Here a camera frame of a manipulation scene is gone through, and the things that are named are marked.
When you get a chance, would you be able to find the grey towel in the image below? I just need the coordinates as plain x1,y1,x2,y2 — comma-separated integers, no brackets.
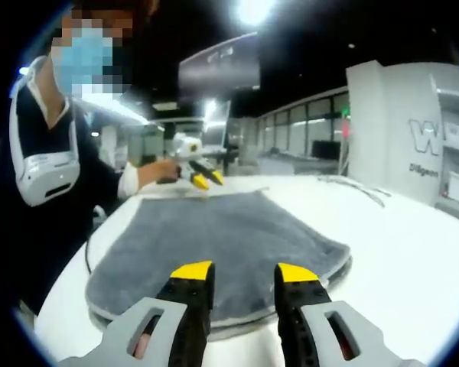
84,189,353,330

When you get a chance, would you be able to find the person's left hand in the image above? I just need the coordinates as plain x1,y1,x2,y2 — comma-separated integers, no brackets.
143,158,184,184

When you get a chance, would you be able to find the tall standing display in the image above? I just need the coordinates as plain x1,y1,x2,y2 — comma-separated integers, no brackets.
202,99,233,147

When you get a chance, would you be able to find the grey office desk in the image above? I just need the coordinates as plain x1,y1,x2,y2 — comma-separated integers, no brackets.
258,151,347,177

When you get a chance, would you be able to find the large hanging screen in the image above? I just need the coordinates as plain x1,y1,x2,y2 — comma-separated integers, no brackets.
177,32,261,91

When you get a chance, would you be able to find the black desktop monitor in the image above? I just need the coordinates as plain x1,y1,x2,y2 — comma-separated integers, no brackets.
311,140,345,158

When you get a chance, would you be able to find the white chest device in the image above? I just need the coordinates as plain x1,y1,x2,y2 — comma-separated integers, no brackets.
8,56,81,208

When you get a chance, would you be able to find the person's dark clothed torso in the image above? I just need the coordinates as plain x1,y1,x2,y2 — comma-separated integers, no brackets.
0,57,138,318

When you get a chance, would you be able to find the grey metal shelving unit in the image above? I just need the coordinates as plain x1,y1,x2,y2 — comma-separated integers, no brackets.
430,74,459,207

